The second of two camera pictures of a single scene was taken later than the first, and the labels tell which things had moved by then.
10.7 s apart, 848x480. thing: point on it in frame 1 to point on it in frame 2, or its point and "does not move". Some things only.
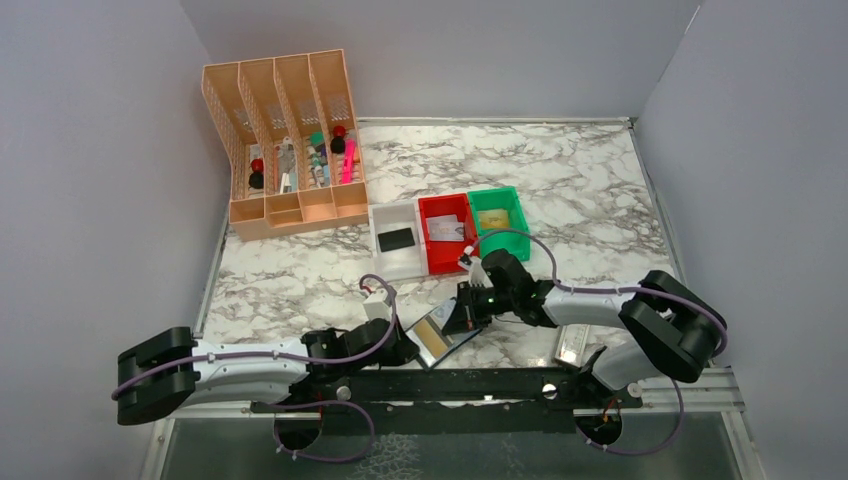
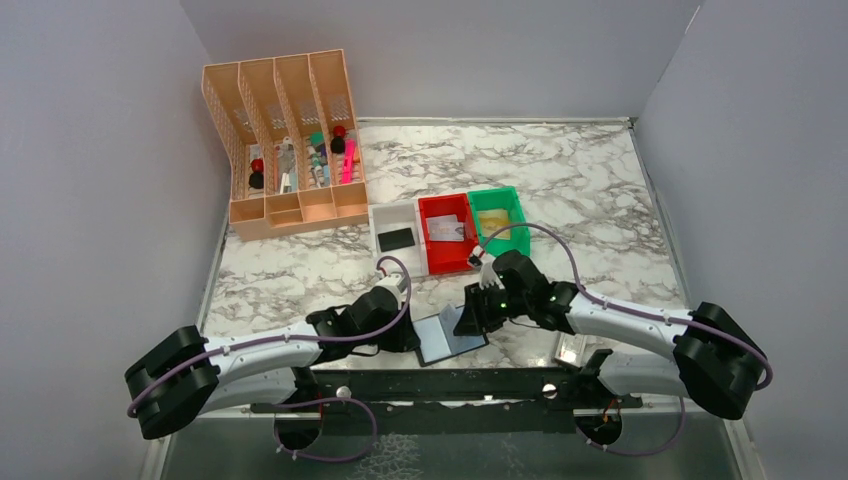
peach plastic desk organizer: x=290 y=138 does not move
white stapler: x=287 y=161 does not move
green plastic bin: x=499 y=208 does not move
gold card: x=430 y=338 to x=492 y=220
